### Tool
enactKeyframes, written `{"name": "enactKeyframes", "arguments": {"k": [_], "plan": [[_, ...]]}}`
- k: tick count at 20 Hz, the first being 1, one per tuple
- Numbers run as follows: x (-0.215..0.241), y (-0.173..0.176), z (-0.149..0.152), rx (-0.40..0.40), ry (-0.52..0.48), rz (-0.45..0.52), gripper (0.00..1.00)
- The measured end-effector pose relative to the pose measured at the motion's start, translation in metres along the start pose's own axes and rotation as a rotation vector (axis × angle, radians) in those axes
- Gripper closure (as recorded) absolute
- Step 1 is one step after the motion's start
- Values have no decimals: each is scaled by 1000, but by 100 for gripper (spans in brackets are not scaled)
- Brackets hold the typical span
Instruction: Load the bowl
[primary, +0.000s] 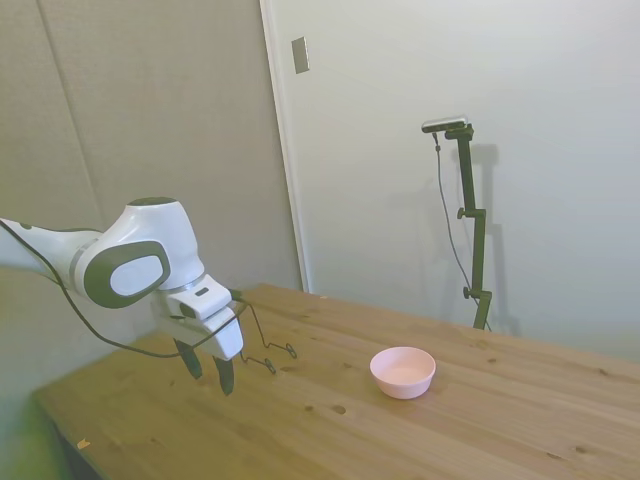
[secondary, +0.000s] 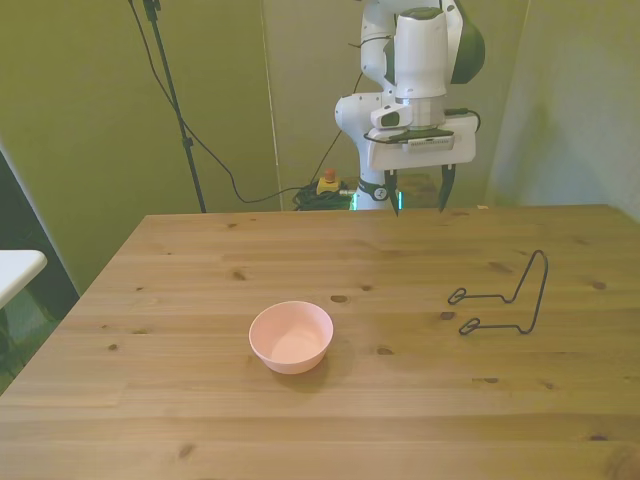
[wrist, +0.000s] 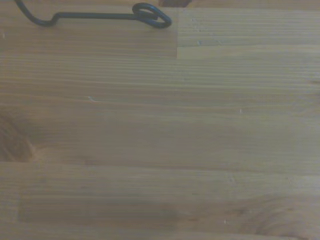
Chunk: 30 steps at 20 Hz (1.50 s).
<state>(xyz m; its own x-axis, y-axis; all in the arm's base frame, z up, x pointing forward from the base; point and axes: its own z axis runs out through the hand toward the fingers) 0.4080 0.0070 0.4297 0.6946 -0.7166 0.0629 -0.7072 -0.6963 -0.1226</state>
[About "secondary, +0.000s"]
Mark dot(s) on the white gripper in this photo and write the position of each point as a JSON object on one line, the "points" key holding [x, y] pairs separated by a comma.
{"points": [[465, 145]]}

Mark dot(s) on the pink plastic bowl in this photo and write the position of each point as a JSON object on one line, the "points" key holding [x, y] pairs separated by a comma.
{"points": [[292, 340]]}

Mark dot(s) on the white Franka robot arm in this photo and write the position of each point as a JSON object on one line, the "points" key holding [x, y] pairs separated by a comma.
{"points": [[420, 50]]}

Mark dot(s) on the yellow emergency stop button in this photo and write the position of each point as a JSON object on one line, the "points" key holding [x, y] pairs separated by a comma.
{"points": [[330, 186]]}

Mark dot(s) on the black tripod stand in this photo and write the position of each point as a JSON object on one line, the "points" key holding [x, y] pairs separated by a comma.
{"points": [[172, 95]]}

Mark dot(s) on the dark upright panel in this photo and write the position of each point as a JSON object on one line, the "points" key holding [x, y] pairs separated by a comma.
{"points": [[30, 240]]}

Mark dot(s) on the white side table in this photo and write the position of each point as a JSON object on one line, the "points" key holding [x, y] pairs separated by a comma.
{"points": [[17, 272]]}

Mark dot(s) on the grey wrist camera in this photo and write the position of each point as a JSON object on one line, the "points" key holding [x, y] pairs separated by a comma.
{"points": [[430, 144]]}

